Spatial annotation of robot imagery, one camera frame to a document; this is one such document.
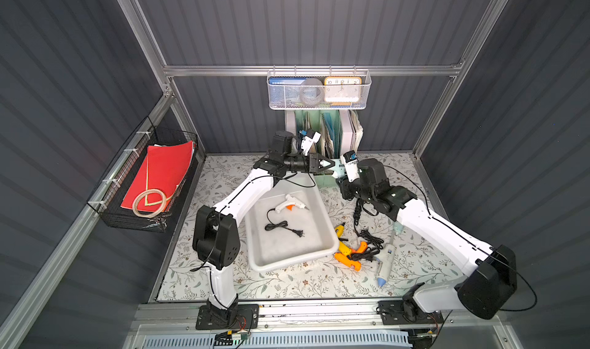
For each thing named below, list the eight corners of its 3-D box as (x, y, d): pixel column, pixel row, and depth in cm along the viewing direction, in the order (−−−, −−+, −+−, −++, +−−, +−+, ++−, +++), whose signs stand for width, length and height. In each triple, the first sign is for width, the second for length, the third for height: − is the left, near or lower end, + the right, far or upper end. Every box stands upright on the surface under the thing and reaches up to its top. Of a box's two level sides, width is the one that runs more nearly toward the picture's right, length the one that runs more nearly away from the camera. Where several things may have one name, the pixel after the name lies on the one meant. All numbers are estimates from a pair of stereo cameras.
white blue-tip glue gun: (369, 281, 82) (371, 278, 79) (381, 244, 91) (384, 240, 88) (382, 288, 81) (385, 285, 78) (393, 250, 90) (397, 246, 87)
